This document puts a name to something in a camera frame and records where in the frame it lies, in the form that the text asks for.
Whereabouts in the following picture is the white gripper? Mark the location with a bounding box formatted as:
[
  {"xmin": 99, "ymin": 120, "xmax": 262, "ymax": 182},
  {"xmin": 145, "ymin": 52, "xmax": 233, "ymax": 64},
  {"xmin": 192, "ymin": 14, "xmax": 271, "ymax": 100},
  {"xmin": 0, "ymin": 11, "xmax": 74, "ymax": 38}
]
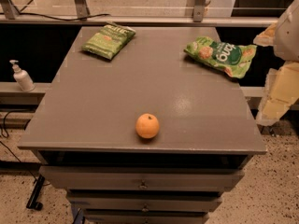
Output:
[{"xmin": 253, "ymin": 0, "xmax": 299, "ymax": 126}]

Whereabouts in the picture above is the orange fruit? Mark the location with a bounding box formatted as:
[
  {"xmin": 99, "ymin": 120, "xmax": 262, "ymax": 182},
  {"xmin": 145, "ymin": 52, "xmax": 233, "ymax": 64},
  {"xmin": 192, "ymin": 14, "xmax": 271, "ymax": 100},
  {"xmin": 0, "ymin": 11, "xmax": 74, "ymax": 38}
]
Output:
[{"xmin": 135, "ymin": 113, "xmax": 160, "ymax": 139}]

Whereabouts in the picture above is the green rice chip bag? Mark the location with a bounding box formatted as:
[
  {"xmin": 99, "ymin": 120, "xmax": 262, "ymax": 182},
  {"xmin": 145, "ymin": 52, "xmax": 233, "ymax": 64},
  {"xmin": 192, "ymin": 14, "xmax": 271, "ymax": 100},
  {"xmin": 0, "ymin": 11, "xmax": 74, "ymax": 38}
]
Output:
[{"xmin": 184, "ymin": 36, "xmax": 257, "ymax": 78}]

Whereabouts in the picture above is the green kettle chip bag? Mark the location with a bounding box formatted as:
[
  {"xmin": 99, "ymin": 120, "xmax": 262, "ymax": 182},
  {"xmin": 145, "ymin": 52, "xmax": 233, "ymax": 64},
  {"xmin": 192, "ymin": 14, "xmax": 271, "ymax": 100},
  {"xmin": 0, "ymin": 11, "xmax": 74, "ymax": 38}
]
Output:
[{"xmin": 81, "ymin": 22, "xmax": 135, "ymax": 60}]

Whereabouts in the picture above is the grey drawer cabinet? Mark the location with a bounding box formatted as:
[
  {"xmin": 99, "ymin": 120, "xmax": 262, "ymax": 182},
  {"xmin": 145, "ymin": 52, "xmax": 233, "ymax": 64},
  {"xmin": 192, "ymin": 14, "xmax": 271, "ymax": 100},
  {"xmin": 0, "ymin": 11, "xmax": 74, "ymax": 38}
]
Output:
[{"xmin": 20, "ymin": 27, "xmax": 266, "ymax": 224}]

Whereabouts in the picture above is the white pump bottle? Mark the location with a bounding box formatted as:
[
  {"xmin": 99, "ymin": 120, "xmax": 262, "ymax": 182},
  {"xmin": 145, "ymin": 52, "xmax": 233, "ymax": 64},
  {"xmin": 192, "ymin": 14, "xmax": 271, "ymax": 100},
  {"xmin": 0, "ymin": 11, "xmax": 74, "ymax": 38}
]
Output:
[{"xmin": 9, "ymin": 60, "xmax": 35, "ymax": 92}]

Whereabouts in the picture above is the black floor stand foot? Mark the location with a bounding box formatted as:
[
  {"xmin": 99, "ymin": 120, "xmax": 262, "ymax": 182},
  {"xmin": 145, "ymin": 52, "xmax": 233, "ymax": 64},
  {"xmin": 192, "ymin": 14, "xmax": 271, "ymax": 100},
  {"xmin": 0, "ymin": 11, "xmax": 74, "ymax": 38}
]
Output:
[{"xmin": 26, "ymin": 175, "xmax": 45, "ymax": 211}]

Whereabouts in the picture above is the black cable on rail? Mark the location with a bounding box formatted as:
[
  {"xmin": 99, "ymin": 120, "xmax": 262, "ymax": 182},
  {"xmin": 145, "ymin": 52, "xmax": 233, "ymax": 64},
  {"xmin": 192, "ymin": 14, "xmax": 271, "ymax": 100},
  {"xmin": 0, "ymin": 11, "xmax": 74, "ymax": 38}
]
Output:
[{"xmin": 13, "ymin": 7, "xmax": 111, "ymax": 21}]

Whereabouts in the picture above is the black floor cable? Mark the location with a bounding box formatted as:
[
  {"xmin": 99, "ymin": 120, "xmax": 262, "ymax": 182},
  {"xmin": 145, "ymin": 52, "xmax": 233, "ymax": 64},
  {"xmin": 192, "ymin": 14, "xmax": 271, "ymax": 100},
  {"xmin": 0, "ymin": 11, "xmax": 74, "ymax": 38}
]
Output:
[{"xmin": 0, "ymin": 109, "xmax": 38, "ymax": 182}]

